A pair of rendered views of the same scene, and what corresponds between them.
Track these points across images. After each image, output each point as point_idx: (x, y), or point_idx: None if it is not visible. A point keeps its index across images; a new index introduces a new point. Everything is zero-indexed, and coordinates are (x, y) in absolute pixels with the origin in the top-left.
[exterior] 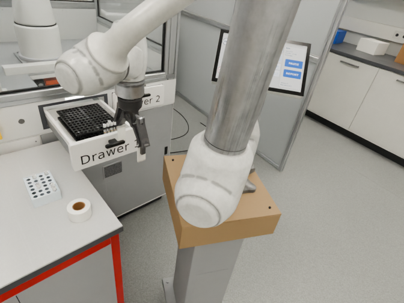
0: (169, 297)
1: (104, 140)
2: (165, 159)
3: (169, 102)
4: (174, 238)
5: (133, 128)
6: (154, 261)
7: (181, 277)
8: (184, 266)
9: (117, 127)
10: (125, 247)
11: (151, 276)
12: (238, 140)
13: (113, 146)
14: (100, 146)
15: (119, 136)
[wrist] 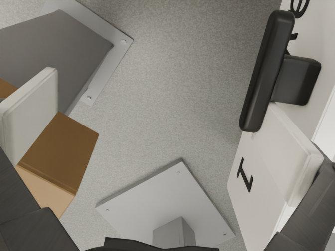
0: (102, 25)
1: (333, 45)
2: (50, 184)
3: None
4: (175, 104)
5: (9, 208)
6: (168, 53)
7: (60, 39)
8: (37, 45)
9: (311, 151)
10: (223, 35)
11: (150, 30)
12: None
13: (256, 59)
14: (327, 4)
15: (275, 122)
